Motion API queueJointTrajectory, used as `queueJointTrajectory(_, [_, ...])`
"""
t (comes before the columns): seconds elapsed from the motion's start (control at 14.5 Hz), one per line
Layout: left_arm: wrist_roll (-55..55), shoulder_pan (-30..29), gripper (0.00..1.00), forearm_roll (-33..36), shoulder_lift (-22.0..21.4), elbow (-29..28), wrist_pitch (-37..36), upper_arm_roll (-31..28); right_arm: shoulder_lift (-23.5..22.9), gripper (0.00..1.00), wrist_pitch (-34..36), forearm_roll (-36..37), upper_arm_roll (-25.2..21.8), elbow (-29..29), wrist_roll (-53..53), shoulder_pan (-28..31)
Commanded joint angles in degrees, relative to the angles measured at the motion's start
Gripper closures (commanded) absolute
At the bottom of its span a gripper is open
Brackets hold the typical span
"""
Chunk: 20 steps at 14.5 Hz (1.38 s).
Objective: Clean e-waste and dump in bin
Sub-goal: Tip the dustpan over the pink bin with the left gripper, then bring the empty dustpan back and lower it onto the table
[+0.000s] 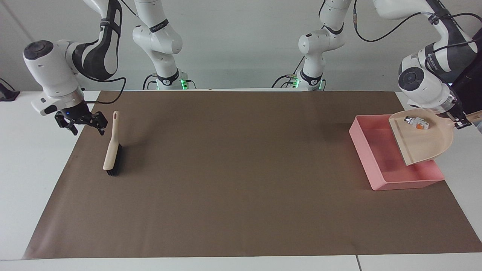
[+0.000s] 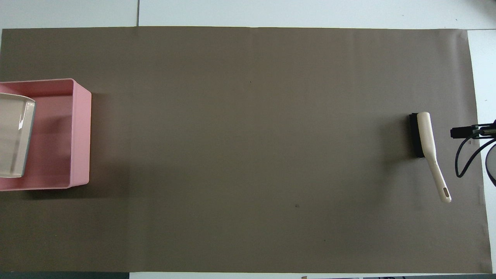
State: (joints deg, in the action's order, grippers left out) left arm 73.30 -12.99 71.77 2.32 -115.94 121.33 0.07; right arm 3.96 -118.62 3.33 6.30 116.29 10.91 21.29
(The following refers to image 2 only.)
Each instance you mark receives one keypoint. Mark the pink plastic bin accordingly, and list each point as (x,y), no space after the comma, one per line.
(79,135)

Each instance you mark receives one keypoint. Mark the cream brush with black bristles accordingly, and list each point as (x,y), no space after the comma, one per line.
(427,139)

